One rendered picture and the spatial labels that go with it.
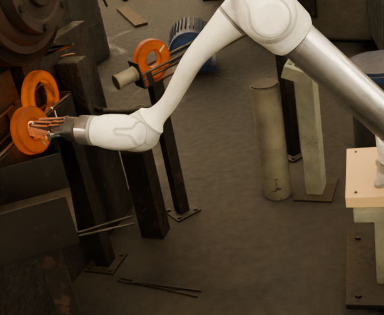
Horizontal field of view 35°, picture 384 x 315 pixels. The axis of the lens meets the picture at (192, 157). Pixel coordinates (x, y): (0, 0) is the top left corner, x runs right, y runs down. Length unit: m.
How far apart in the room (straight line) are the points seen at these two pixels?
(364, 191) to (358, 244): 0.43
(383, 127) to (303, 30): 0.35
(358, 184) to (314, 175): 0.64
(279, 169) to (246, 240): 0.35
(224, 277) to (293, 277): 0.25
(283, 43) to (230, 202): 1.30
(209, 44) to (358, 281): 0.98
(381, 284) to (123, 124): 1.01
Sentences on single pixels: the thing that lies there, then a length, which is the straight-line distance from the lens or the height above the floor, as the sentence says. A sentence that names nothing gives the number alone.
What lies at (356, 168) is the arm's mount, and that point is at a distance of 2.11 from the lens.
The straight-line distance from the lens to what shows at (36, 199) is 1.80.
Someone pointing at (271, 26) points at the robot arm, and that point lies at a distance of 1.48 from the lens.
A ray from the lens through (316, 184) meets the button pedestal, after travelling 2.65.
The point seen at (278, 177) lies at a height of 0.11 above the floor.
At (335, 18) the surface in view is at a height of 0.18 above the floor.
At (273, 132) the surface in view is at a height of 0.32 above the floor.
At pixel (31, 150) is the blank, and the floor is 0.67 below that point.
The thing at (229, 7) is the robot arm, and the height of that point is 1.01.
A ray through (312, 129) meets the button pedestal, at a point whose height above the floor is 0.32.
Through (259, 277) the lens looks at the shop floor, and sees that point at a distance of 2.27.
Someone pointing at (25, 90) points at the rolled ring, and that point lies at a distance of 2.07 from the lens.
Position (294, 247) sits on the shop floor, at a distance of 2.40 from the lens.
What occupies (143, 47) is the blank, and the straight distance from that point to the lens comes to 2.38.
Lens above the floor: 1.42
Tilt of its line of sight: 27 degrees down
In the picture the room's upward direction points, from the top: 11 degrees counter-clockwise
